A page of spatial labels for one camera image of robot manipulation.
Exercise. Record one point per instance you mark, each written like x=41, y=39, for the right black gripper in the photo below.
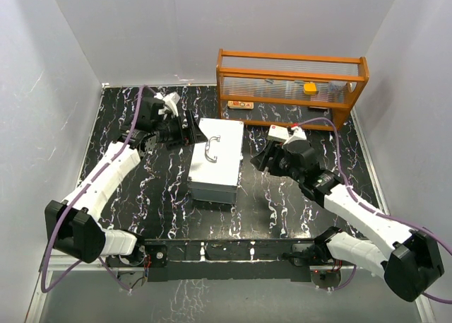
x=263, y=161

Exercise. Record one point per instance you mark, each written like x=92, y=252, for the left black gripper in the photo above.
x=194, y=135

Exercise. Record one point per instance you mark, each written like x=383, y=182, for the grey case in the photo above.
x=215, y=165

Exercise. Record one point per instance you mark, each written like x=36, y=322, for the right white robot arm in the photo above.
x=407, y=259

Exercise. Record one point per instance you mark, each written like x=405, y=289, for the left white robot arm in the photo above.
x=72, y=224

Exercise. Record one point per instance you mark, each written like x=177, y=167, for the white medicine box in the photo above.
x=278, y=134

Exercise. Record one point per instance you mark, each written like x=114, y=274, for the wooden toy block strip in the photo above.
x=240, y=105

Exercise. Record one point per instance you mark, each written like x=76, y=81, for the wooden display shelf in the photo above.
x=274, y=84

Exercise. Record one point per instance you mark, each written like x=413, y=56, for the yellow block on shelf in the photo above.
x=310, y=88

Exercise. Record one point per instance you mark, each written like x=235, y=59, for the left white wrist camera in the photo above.
x=169, y=104

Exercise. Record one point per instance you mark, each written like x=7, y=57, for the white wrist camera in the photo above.
x=295, y=133
x=169, y=104

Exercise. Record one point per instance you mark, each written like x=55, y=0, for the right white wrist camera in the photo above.
x=295, y=133

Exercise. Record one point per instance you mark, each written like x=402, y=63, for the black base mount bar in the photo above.
x=225, y=259

